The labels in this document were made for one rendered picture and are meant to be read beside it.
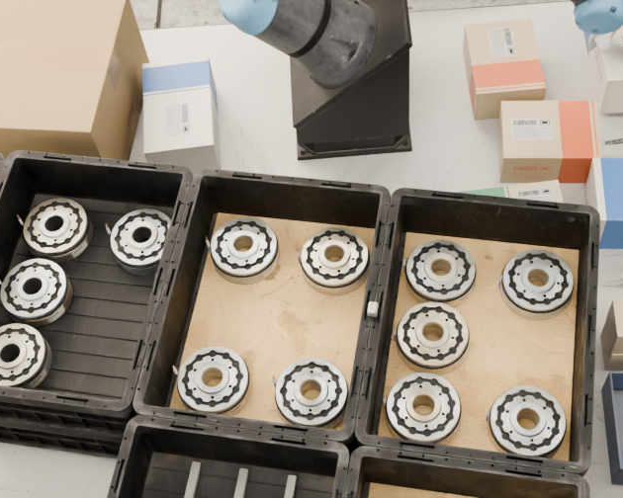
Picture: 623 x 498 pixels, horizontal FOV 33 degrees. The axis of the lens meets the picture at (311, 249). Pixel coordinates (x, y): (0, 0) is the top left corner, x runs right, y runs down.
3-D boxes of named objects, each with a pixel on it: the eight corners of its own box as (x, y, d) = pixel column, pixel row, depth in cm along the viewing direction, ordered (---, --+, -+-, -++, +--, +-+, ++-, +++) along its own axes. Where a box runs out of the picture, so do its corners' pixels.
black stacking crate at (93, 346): (34, 192, 173) (11, 151, 163) (207, 209, 169) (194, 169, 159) (-46, 415, 154) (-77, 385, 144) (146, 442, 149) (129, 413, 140)
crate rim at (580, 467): (393, 195, 156) (392, 186, 154) (598, 214, 151) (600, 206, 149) (353, 449, 136) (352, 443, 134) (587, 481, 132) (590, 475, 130)
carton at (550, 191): (417, 246, 175) (418, 227, 170) (412, 215, 178) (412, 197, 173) (561, 229, 174) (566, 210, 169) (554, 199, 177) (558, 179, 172)
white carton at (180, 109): (152, 95, 196) (141, 63, 188) (216, 87, 196) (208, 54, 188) (154, 183, 186) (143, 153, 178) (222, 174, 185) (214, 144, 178)
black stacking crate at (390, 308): (394, 228, 164) (393, 189, 154) (586, 249, 160) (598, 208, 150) (357, 471, 145) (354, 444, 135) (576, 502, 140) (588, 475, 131)
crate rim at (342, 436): (198, 175, 160) (195, 166, 158) (392, 195, 156) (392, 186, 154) (133, 419, 141) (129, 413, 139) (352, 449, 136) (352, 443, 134)
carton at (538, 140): (499, 183, 180) (503, 157, 173) (497, 126, 186) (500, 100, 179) (594, 183, 178) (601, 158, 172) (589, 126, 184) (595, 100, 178)
